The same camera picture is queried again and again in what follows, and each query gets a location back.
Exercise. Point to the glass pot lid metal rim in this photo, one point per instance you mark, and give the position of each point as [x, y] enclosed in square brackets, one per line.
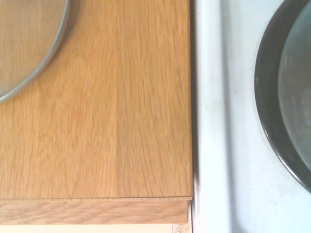
[29, 36]

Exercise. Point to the white electric stove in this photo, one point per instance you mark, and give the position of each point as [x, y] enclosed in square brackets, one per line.
[230, 97]

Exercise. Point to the cream cabinet front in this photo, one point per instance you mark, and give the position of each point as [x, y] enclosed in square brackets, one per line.
[85, 228]

